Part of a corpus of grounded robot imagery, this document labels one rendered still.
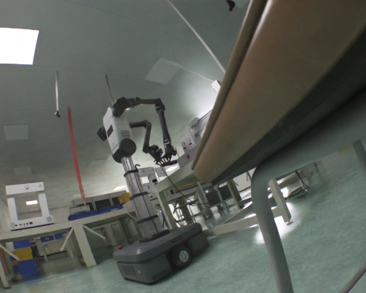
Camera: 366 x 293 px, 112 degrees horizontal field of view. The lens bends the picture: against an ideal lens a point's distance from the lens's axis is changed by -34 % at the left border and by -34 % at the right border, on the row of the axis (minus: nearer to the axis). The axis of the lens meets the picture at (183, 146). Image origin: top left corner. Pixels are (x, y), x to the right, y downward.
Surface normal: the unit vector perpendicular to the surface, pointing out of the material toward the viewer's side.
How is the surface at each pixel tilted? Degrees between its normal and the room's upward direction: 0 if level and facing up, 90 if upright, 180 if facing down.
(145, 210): 90
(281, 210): 90
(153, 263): 90
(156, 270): 90
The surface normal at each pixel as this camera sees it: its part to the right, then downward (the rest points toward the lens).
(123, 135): 0.69, -0.32
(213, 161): -0.64, 0.71
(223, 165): -0.35, 0.88
